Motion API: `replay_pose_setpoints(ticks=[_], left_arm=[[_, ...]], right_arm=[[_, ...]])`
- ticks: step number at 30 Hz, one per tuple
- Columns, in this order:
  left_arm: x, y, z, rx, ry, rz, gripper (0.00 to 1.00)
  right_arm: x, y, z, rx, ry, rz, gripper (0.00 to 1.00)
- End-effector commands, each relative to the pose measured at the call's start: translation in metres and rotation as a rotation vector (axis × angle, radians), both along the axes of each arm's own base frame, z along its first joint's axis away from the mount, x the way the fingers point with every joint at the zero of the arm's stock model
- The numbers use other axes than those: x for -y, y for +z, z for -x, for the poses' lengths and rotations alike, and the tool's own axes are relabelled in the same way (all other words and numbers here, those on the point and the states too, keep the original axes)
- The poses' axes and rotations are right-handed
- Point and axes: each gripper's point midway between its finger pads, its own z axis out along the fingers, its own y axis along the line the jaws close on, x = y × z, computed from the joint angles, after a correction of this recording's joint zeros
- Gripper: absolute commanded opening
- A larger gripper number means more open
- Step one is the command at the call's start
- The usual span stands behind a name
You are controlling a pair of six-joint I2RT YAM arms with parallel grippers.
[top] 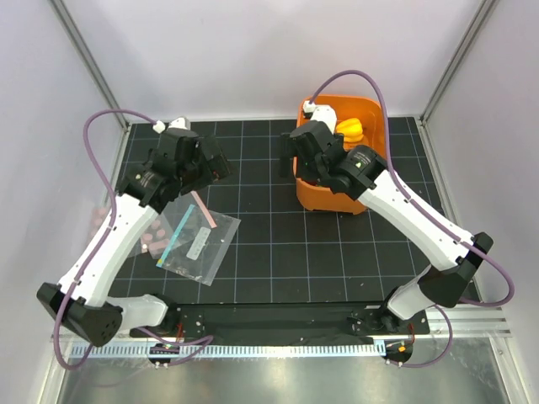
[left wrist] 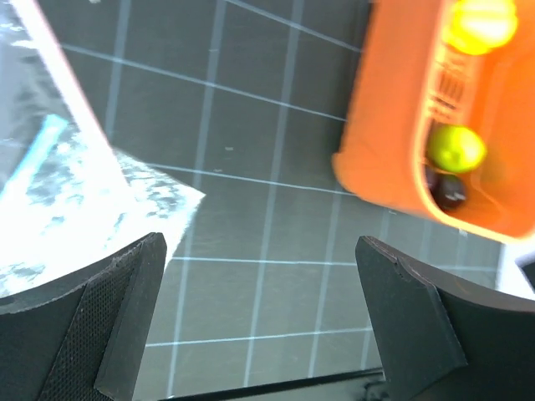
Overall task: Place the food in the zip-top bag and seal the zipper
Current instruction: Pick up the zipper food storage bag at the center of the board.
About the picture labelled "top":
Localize pink zip top bag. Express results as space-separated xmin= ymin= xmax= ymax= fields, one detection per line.
xmin=127 ymin=192 xmax=217 ymax=259

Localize orange plastic basket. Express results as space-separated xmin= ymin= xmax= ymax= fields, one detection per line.
xmin=295 ymin=94 xmax=388 ymax=215

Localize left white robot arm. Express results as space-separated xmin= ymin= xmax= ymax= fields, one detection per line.
xmin=37 ymin=126 xmax=232 ymax=347

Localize white slotted cable duct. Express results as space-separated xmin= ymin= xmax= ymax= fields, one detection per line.
xmin=89 ymin=340 xmax=386 ymax=359

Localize blue zip top bag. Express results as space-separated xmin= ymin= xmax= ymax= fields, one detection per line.
xmin=157 ymin=203 xmax=240 ymax=286

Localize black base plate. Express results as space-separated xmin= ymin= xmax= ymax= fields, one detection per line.
xmin=148 ymin=301 xmax=430 ymax=346

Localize yellow bell pepper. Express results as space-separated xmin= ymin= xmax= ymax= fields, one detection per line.
xmin=335 ymin=118 xmax=366 ymax=150

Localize black grid mat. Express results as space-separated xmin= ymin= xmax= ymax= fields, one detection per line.
xmin=77 ymin=117 xmax=481 ymax=305

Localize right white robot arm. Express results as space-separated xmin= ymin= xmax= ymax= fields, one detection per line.
xmin=280 ymin=120 xmax=494 ymax=333

